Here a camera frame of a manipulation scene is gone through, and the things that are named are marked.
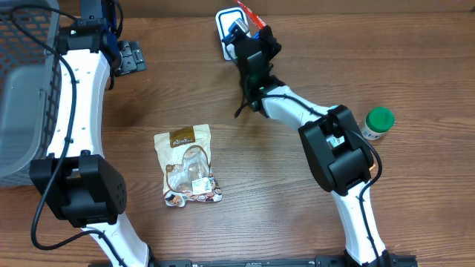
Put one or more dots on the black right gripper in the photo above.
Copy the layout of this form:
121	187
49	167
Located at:
271	42

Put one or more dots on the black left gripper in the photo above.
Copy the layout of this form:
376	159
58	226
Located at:
130	56

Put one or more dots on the red snack stick packet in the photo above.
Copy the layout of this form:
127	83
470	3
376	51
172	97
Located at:
252	16

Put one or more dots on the beige brown snack bag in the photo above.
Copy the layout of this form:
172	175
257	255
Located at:
185	159

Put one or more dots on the green lid Knorr jar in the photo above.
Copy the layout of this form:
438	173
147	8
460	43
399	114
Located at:
377	123

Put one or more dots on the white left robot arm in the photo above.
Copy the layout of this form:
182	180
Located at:
75	181

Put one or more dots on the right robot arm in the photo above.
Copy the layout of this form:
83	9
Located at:
339	157

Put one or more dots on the white barcode scanner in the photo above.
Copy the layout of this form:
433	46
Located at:
224	20

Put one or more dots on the grey mesh plastic basket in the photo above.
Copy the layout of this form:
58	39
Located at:
30	81

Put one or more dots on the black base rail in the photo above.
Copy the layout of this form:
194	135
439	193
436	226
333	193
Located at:
391	260

